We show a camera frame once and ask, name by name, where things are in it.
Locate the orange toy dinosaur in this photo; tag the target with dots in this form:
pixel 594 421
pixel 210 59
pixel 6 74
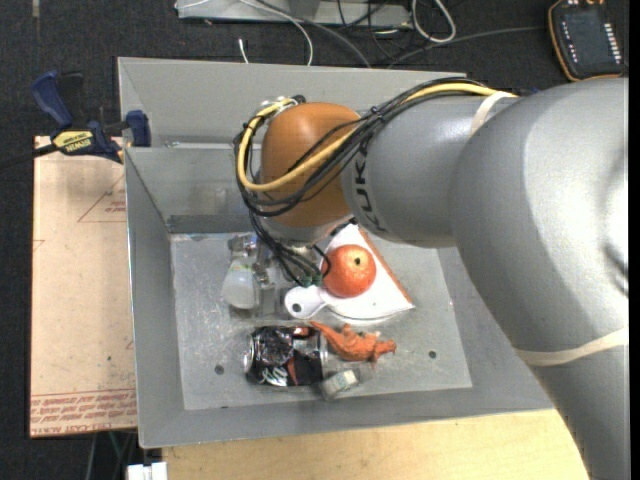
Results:
pixel 355 345

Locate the white cutting board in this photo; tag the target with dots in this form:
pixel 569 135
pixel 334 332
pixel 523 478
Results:
pixel 380 300

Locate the crushed black drink can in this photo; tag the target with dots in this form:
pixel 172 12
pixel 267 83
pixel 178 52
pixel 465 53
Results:
pixel 280 355

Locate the brown cardboard board, red print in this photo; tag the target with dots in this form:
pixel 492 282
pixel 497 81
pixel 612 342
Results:
pixel 80 293

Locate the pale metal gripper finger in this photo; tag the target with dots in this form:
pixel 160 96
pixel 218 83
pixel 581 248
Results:
pixel 257 293
pixel 270 300

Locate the orange fruit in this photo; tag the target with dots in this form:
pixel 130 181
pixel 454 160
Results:
pixel 350 273

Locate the grey tape roll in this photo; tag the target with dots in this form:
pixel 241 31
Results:
pixel 340 383

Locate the white light bulb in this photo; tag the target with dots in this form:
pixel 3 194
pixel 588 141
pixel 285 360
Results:
pixel 239 285

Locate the grey metal bin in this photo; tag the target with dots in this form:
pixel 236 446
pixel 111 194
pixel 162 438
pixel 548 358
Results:
pixel 200 358

